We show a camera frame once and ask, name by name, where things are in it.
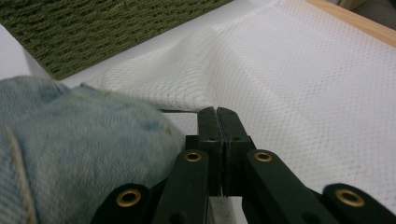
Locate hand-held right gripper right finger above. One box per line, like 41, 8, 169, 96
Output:
217, 106, 257, 198

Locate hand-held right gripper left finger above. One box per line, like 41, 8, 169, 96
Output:
185, 105, 224, 198

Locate white mesh laundry bag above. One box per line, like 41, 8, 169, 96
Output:
79, 0, 396, 217

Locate green woven basket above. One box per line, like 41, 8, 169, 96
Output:
0, 0, 233, 81

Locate light blue denim jeans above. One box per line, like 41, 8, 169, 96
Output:
0, 76, 189, 224

